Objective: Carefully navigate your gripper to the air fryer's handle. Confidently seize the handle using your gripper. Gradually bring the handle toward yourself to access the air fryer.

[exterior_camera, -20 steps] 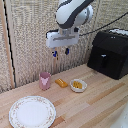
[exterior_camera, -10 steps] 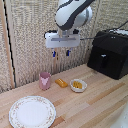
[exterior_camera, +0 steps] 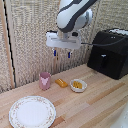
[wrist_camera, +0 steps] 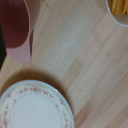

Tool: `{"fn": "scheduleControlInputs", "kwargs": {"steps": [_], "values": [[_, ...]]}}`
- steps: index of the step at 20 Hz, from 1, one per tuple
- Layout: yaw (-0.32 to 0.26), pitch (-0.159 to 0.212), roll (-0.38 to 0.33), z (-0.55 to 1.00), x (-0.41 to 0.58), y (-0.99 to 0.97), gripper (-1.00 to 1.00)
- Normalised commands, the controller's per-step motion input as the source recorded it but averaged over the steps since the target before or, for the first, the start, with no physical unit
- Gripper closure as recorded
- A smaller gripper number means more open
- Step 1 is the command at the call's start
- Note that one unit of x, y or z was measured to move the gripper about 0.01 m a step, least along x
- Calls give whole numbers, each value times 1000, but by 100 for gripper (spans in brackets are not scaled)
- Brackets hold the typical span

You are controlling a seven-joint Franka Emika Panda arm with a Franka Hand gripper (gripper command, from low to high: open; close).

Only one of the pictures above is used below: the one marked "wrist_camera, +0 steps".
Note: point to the white floral rim plate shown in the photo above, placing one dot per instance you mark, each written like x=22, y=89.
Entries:
x=33, y=106

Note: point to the small white bowl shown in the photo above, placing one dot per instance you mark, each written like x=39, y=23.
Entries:
x=118, y=19

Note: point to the yellow food pieces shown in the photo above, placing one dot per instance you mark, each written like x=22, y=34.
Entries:
x=120, y=6

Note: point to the pink plastic cup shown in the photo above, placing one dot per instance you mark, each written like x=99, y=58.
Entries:
x=16, y=23

